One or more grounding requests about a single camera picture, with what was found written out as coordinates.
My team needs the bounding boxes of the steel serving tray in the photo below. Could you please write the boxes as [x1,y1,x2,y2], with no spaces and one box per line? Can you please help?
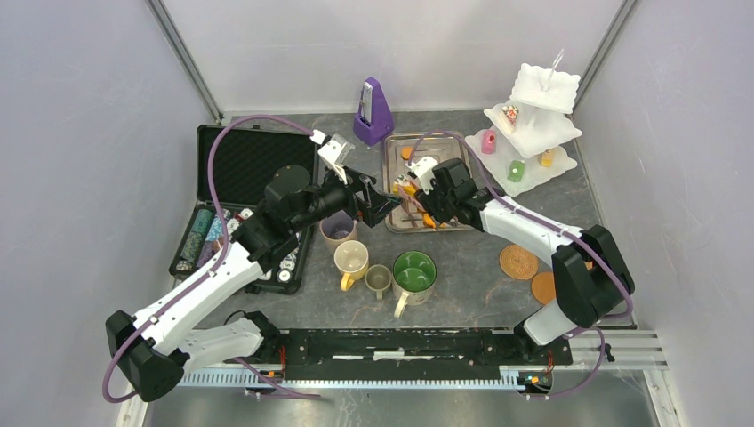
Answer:
[382,131,471,234]

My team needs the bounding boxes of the white three-tier cake stand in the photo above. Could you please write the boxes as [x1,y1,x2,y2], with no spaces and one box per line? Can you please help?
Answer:
[465,51,582,197]

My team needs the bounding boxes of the cream yellow-handled mug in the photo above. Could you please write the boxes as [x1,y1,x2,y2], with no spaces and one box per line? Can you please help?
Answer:
[333,240,369,292]

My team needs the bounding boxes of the yellow cake slice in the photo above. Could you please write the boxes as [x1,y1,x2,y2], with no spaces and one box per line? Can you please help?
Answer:
[392,174,416,199]

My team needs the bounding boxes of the lower orange fish cake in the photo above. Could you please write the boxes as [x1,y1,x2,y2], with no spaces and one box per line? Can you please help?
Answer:
[422,213,446,229]

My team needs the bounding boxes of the small grey-green mug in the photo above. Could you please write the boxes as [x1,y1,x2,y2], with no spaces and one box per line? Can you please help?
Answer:
[364,264,393,302]

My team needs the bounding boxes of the pink cake piece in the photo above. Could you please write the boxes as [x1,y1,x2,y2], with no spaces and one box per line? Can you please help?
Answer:
[481,129,497,155]

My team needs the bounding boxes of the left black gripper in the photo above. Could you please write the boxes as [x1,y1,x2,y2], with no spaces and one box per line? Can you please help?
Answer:
[291,162,403,233]

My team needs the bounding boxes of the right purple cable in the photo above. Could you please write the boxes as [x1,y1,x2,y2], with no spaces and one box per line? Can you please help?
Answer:
[406,130,634,399]

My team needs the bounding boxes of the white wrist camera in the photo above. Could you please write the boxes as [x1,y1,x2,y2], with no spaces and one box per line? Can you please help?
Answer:
[309,129,355,184]
[407,156,438,193]

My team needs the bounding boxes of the green interior mushroom mug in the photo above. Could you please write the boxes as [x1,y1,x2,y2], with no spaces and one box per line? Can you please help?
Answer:
[392,251,437,318]

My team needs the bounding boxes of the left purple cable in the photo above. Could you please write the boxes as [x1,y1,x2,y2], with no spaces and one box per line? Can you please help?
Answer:
[102,115,319,405]

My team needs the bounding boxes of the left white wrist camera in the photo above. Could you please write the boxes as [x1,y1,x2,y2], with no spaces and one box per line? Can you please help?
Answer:
[309,129,355,184]

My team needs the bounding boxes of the layered strawberry cake slice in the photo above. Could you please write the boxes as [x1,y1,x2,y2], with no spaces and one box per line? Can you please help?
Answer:
[501,104,519,133]

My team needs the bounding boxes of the purple cable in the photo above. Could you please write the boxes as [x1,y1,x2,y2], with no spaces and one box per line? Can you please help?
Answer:
[102,115,319,405]
[406,130,634,399]

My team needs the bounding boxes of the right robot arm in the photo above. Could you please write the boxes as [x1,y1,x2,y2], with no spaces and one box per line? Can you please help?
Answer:
[408,157,635,363]

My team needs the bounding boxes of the black poker chip case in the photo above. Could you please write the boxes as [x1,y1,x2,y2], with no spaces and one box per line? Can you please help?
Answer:
[168,125,319,294]

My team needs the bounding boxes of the orange round coaster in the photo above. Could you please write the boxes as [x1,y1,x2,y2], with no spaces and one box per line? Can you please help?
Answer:
[531,271,557,305]

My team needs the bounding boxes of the pink mug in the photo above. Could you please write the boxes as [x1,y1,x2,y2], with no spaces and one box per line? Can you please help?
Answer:
[319,210,357,254]

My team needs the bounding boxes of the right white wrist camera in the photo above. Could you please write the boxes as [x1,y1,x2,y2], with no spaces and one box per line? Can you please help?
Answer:
[407,156,438,193]

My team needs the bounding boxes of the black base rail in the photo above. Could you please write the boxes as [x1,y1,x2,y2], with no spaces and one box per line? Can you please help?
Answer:
[218,312,573,384]

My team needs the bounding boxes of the pink steel tongs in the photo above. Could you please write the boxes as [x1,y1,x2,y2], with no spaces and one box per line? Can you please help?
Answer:
[401,195,427,228]

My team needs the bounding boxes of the purple metronome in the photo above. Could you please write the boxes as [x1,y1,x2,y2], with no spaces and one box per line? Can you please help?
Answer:
[353,77,395,147]

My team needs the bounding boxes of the green swirl roll cake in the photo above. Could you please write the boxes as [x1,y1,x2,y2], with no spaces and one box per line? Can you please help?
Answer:
[507,160,525,182]

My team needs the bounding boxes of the woven brown coaster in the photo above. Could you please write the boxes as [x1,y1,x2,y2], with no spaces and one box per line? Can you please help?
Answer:
[499,245,539,280]

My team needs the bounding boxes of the yellow rectangular cake bar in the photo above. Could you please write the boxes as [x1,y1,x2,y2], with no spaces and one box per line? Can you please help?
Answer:
[540,149,555,168]

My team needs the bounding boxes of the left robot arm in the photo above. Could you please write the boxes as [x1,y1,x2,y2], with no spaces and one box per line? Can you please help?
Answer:
[101,165,400,403]

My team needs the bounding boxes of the white cable duct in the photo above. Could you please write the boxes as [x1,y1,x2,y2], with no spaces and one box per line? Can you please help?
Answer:
[138,329,667,391]

